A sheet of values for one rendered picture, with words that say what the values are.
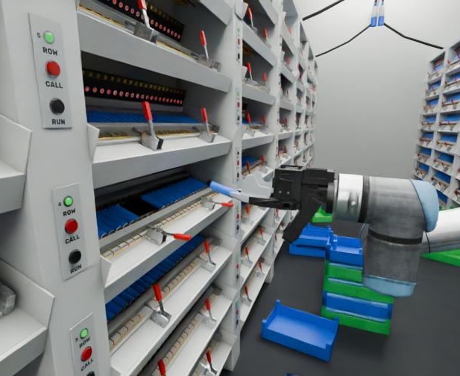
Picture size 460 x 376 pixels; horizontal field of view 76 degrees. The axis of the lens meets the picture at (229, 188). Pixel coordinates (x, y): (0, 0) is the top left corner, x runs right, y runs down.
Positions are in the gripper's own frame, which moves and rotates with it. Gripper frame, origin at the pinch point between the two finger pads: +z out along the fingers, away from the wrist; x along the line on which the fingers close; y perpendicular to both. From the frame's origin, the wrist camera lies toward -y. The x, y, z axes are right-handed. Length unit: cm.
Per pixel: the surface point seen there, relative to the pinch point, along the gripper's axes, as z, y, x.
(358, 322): -38, -75, -77
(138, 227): 16.9, -5.7, 12.4
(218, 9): 15, 46, -24
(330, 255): -22, -44, -77
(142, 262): 12.4, -10.1, 17.5
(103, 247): 16.8, -6.0, 22.3
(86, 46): 14.8, 25.5, 25.0
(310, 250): -10, -75, -151
